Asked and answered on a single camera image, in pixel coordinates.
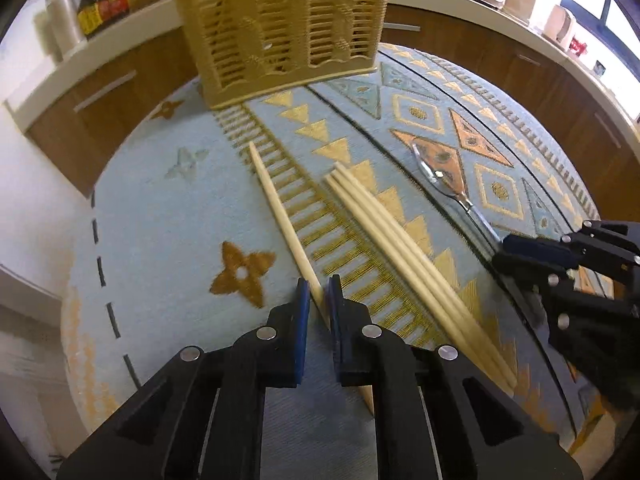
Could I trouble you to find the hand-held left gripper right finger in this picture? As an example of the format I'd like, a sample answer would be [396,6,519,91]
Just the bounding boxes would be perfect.
[326,274,584,480]

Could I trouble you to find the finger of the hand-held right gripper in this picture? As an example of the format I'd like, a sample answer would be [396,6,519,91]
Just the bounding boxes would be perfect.
[492,255,640,347]
[502,221,640,282]

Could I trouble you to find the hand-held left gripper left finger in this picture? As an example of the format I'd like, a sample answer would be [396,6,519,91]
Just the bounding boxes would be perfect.
[55,278,312,480]

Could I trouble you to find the metal spoon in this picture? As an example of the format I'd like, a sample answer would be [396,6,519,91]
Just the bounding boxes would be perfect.
[411,139,503,253]

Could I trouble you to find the wooden chopstick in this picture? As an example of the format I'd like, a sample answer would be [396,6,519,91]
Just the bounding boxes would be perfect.
[333,161,517,378]
[328,169,516,388]
[324,175,513,397]
[248,141,376,417]

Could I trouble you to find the yellow plastic utensil basket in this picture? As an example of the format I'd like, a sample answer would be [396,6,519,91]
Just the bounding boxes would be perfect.
[172,0,393,110]

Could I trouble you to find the patterned blue tablecloth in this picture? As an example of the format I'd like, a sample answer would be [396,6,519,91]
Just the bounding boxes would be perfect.
[60,42,616,461]

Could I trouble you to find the white electric kettle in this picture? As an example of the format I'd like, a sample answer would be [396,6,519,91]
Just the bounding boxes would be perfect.
[542,4,577,51]

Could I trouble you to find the window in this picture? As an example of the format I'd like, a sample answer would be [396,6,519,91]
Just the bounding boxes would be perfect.
[530,0,640,86]

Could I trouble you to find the white refrigerator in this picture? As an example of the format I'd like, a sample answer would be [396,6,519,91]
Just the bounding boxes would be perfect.
[0,100,96,461]

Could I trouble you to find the wooden kitchen cabinet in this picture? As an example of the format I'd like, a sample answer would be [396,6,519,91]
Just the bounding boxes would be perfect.
[25,2,640,221]

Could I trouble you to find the white kitchen countertop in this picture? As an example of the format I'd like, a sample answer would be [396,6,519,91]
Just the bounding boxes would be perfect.
[2,0,640,133]

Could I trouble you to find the slim dark sauce bottle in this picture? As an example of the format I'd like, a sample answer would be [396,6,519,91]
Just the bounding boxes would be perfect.
[76,0,103,40]

